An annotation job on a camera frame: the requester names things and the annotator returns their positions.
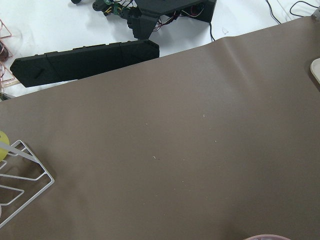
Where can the white cup holder rack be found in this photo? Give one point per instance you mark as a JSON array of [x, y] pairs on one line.
[[23, 178]]

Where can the black bar device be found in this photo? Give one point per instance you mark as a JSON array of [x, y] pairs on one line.
[[82, 62]]

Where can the pink bowl of ice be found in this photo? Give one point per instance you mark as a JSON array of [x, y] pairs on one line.
[[267, 237]]

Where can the cream rabbit tray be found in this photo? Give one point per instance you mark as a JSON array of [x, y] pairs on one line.
[[315, 69]]

